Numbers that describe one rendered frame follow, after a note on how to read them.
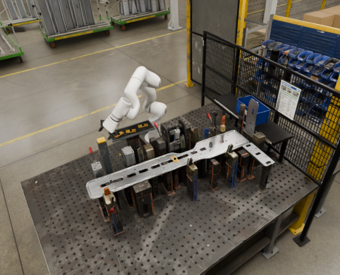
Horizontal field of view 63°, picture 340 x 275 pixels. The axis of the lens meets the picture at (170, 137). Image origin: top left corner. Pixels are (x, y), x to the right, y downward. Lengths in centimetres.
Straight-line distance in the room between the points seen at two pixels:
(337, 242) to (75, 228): 242
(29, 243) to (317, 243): 286
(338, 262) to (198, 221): 146
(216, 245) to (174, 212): 41
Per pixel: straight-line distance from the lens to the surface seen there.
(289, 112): 253
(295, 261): 300
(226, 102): 292
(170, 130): 227
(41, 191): 272
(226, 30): 443
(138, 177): 212
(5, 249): 341
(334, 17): 653
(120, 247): 213
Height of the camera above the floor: 248
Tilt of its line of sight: 37 degrees down
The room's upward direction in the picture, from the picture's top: 3 degrees counter-clockwise
